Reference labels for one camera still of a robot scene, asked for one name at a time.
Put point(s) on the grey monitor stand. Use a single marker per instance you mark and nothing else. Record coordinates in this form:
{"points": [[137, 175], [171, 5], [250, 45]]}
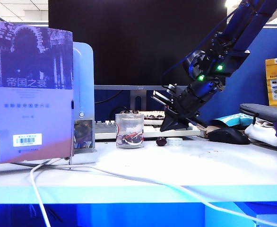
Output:
{"points": [[133, 99]]}

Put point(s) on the black computer monitor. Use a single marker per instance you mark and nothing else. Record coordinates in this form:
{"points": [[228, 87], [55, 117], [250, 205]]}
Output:
{"points": [[129, 42]]}

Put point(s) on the white and grey keyboard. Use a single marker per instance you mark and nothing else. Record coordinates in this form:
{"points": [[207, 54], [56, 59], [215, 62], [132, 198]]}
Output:
{"points": [[104, 129]]}

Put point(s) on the small glossy photo card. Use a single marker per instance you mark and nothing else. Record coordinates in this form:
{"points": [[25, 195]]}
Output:
{"points": [[83, 134]]}

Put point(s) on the blue and white packet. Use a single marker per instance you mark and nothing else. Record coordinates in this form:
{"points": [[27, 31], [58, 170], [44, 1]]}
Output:
{"points": [[233, 119]]}

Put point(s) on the dark red cherry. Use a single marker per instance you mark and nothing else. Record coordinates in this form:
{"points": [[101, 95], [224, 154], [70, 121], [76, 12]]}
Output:
{"points": [[161, 142]]}

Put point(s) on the white bookend stand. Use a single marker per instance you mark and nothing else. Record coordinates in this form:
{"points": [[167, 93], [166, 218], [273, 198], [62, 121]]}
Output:
{"points": [[85, 82]]}

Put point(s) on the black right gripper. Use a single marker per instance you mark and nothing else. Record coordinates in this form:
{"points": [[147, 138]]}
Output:
{"points": [[195, 97]]}

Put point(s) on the brown cardboard box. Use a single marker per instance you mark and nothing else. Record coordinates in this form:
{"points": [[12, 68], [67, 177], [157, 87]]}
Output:
{"points": [[203, 131]]}

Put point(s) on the clear glass jar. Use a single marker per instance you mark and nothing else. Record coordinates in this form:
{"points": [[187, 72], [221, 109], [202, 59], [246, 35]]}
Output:
{"points": [[129, 125]]}

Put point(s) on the purple cover paperback book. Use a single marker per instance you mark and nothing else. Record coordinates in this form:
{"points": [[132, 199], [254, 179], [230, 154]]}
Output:
{"points": [[29, 106]]}

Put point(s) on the small clear round lid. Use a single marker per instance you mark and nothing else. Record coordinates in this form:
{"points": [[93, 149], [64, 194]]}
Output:
{"points": [[175, 142]]}

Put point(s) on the gold plastic cherry tray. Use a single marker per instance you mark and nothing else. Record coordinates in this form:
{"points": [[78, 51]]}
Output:
{"points": [[152, 119]]}

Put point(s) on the grey laptop sleeve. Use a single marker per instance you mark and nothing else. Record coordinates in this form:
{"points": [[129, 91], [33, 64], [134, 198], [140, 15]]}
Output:
{"points": [[266, 113]]}

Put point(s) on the black computer mouse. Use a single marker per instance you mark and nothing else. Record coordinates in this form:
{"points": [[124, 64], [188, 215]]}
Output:
{"points": [[228, 136]]}

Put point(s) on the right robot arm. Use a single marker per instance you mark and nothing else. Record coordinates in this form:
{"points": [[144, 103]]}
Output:
{"points": [[235, 40]]}

